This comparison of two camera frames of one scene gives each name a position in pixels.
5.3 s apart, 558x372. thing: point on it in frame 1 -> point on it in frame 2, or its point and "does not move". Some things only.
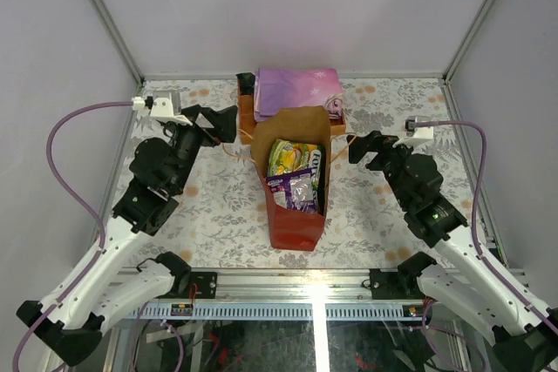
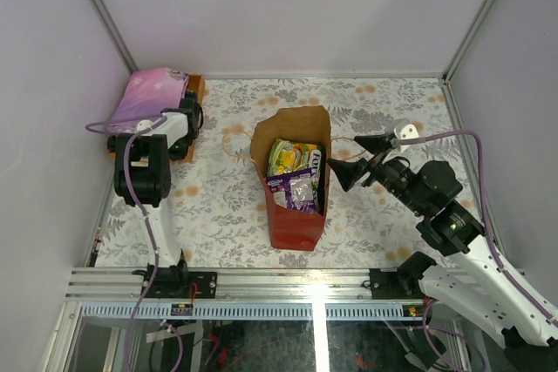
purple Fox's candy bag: x=294 y=191 does not move
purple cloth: x=297 y=87 -> x=146 y=94
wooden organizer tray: x=247 y=118 -> x=195 y=93
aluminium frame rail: x=266 y=294 does not move
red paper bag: x=291 y=229 does not move
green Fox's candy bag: x=285 y=158 does not move
